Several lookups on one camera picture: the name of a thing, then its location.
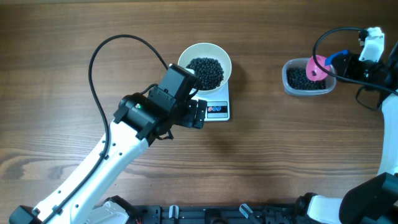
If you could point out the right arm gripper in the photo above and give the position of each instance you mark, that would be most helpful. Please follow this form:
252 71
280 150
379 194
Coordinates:
347 64

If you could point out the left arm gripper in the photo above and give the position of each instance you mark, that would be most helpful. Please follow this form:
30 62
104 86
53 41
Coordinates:
193 112

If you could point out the pink scoop blue handle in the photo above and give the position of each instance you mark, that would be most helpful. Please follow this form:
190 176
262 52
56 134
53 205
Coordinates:
315 73

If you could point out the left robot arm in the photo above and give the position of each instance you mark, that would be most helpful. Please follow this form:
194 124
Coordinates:
140 119

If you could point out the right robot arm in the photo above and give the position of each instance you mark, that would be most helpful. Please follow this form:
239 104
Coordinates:
349 145

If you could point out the white digital kitchen scale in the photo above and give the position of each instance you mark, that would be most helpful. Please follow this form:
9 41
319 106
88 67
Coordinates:
218 105

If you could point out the black beans in bowl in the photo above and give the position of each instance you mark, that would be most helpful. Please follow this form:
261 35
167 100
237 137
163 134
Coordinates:
209 72

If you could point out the white round bowl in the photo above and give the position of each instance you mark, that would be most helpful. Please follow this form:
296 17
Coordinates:
202 50

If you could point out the black beans pile in container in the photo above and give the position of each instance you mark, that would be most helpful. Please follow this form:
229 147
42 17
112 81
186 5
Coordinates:
297 79

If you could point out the clear plastic bean container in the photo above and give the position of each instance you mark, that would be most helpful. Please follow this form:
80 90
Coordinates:
330 82

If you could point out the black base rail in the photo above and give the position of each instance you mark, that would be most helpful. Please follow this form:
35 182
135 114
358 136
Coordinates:
111 213

